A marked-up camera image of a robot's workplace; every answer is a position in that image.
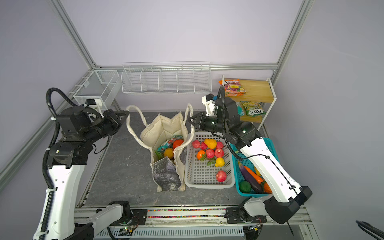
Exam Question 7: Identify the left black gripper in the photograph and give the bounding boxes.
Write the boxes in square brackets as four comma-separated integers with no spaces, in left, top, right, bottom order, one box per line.
[82,109,130,144]

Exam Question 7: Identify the red tomato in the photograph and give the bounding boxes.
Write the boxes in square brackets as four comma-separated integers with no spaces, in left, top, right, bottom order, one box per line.
[172,139,184,149]

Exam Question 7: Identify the yellow brown mango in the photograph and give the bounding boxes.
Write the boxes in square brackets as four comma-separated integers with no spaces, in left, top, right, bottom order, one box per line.
[164,148,174,160]

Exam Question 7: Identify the cream canvas grocery bag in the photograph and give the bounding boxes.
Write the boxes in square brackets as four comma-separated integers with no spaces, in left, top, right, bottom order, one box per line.
[126,104,195,192]

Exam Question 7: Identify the teal snack bag top shelf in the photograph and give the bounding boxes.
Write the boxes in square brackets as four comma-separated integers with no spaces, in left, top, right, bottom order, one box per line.
[157,135,184,153]

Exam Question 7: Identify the teal snack bag shelf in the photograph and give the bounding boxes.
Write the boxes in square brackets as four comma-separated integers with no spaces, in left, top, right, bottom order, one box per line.
[236,102,246,117]
[157,135,184,153]

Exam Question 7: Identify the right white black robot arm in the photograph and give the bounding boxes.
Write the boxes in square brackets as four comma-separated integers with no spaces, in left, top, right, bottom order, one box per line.
[188,86,313,224]

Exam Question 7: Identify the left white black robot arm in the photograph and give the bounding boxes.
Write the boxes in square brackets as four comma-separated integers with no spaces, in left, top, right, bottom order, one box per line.
[33,88,134,240]

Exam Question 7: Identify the teal snack bag lower shelf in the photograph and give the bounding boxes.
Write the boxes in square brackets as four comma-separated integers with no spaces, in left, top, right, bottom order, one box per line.
[236,102,246,117]

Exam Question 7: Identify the orange snack bag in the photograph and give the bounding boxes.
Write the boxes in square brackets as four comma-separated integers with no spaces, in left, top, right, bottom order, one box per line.
[219,80,247,97]

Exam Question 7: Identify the green Foxs candy bag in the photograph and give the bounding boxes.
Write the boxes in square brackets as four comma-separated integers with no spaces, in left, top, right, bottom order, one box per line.
[241,101,266,117]

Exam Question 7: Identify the red apple back left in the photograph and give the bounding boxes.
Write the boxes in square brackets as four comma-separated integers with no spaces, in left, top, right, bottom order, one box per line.
[192,140,201,149]

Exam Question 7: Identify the red apple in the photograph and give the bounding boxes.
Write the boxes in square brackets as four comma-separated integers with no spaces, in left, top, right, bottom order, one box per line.
[215,148,224,158]
[192,140,201,149]
[200,142,208,151]
[216,171,227,183]
[206,149,216,159]

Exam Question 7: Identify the yellow pear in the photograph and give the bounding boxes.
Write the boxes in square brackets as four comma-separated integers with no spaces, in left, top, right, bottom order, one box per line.
[204,139,217,150]

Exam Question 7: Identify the small orange tangerine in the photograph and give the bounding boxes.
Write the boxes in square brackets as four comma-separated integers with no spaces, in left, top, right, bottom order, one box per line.
[197,150,206,161]

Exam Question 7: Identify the small white mesh basket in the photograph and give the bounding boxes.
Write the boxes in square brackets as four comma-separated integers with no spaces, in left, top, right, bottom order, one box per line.
[74,70,122,111]

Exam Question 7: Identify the red apple centre right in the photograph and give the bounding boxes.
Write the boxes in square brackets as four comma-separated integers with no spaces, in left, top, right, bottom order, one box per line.
[215,148,224,158]

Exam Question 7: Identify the leafy red twig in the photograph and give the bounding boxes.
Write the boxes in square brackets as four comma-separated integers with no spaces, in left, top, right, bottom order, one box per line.
[202,157,217,166]

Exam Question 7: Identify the white plastic fruit basket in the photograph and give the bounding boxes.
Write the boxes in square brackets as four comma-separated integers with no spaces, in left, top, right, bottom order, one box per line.
[185,144,235,189]

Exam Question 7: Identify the yellow lemon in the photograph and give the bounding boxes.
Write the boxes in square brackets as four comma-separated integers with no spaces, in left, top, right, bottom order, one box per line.
[215,157,226,168]

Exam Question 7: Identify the teal plastic vegetable basket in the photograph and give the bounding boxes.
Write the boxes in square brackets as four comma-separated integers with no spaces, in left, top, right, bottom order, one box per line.
[231,138,280,198]

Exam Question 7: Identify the red apple front right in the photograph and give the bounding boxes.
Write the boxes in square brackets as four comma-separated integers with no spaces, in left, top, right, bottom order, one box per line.
[216,171,227,183]

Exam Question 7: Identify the white wooden two-tier shelf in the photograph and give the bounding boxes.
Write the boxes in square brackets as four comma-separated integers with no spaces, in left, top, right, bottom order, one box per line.
[231,78,277,130]

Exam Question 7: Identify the green avocado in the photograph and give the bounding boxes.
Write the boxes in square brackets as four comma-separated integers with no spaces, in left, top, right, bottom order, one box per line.
[239,181,252,194]

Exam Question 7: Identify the orange carrot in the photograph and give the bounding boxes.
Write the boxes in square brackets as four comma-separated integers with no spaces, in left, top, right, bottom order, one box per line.
[245,166,264,185]

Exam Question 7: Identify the purple eggplant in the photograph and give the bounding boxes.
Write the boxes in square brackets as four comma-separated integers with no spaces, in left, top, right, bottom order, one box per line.
[238,162,264,194]

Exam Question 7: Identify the orange bell pepper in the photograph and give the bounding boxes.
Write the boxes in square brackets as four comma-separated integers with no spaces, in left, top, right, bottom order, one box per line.
[263,182,273,194]

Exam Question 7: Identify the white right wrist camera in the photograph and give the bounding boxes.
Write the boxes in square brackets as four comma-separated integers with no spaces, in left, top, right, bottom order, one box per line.
[202,94,216,117]

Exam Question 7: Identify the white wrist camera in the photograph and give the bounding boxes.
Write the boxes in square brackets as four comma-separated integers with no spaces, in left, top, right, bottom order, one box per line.
[85,99,103,115]
[202,94,216,117]

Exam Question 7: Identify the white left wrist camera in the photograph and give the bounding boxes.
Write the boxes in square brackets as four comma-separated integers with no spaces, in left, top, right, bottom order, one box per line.
[85,99,103,115]

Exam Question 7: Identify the long white wire basket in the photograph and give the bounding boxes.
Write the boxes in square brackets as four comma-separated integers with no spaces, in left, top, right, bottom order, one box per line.
[121,62,212,94]

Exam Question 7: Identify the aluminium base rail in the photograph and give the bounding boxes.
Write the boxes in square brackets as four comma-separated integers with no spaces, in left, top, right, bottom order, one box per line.
[95,205,319,240]

